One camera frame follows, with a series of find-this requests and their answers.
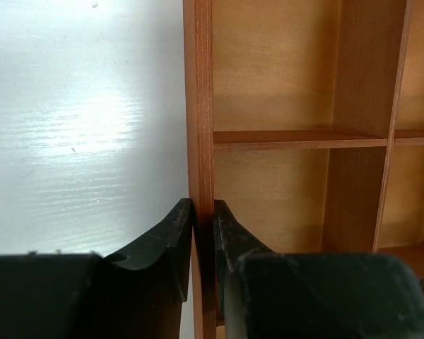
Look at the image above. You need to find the orange compartment tray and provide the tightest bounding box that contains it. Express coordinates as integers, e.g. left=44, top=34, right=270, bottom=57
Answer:
left=183, top=1, right=424, bottom=338

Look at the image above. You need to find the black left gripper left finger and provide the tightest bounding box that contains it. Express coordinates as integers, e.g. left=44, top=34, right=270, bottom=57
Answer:
left=0, top=198, right=193, bottom=338

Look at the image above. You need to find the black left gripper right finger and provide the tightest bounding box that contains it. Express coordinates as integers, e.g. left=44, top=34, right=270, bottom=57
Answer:
left=213, top=200, right=424, bottom=338

